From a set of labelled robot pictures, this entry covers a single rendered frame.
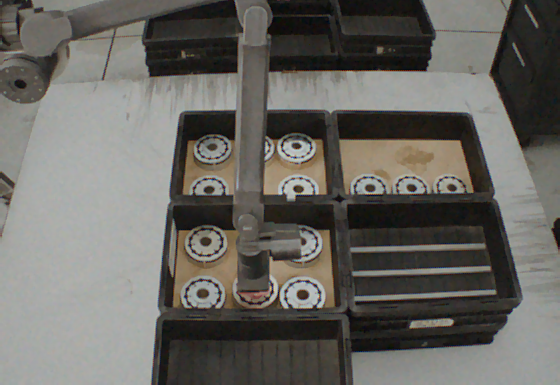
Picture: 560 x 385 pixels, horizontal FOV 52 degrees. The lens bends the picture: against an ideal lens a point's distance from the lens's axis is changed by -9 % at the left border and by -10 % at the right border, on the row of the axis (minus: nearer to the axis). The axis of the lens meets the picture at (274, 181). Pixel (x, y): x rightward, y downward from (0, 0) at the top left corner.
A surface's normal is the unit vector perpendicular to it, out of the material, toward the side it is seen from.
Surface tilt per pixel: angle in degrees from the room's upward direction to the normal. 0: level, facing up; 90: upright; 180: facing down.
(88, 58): 0
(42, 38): 60
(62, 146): 0
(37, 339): 0
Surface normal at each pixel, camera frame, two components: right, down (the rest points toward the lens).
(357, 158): 0.00, -0.64
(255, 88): 0.09, 0.35
